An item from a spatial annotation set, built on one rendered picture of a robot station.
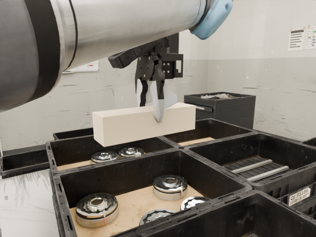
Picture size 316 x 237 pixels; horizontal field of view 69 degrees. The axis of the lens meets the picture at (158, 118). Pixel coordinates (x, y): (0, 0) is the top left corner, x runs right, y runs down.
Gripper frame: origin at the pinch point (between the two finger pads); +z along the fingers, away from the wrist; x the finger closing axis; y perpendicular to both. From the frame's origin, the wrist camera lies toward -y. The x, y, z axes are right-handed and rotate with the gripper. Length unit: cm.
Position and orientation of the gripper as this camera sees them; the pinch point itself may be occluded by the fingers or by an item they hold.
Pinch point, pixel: (148, 115)
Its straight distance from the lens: 53.4
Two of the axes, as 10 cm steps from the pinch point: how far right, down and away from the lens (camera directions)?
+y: 8.3, -1.2, 5.4
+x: -5.5, -1.9, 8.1
